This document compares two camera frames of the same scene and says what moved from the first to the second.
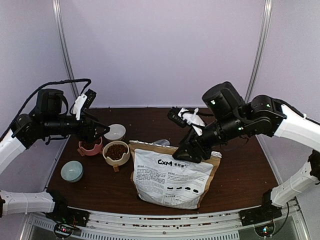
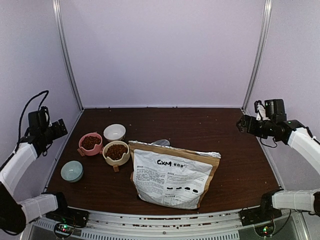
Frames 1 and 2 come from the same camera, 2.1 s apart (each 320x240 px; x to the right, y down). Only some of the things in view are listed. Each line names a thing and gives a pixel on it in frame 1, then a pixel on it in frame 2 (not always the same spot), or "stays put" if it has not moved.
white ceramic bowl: x=116 y=132 stays put
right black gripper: x=192 y=138 -> x=250 y=129
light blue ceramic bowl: x=72 y=171 stays put
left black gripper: x=88 y=135 -> x=59 y=133
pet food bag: x=160 y=179 stays put
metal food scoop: x=162 y=142 stays put
